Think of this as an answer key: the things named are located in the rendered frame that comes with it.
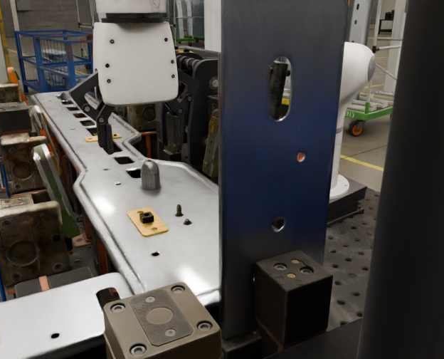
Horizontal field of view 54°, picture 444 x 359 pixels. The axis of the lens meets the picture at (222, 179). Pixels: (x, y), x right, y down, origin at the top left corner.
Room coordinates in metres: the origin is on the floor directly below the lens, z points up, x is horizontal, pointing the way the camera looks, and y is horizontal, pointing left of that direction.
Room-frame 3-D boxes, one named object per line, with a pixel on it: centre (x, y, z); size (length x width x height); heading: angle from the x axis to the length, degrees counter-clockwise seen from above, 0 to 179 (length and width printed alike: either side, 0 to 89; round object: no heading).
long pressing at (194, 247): (1.02, 0.30, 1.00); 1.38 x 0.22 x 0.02; 28
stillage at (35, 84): (6.85, 2.54, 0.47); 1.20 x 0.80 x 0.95; 35
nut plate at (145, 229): (0.57, 0.11, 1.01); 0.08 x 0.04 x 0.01; 28
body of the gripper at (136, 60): (0.57, 0.11, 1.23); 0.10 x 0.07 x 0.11; 118
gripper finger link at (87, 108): (0.54, 0.16, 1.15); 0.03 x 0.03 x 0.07; 28
